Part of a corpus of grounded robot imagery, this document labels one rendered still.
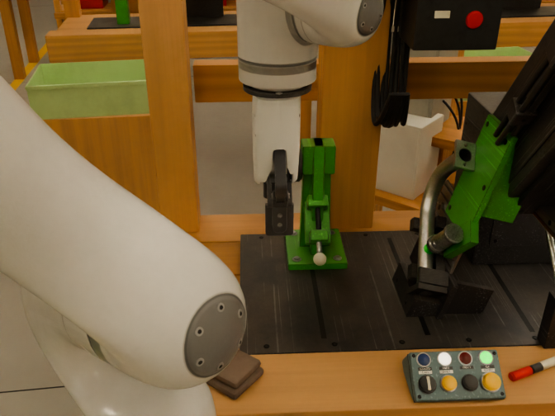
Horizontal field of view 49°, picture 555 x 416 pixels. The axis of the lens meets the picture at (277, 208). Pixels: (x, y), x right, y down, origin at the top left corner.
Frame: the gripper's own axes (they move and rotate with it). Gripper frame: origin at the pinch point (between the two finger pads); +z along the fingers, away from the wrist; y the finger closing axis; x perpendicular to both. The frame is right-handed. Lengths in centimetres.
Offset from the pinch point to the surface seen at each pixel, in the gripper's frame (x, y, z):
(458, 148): 35, -38, 9
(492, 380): 35, -7, 36
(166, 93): -21, -66, 6
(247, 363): -4.5, -13.4, 37.0
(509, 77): 59, -75, 6
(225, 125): -23, -375, 130
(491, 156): 39, -32, 8
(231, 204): -15, -246, 130
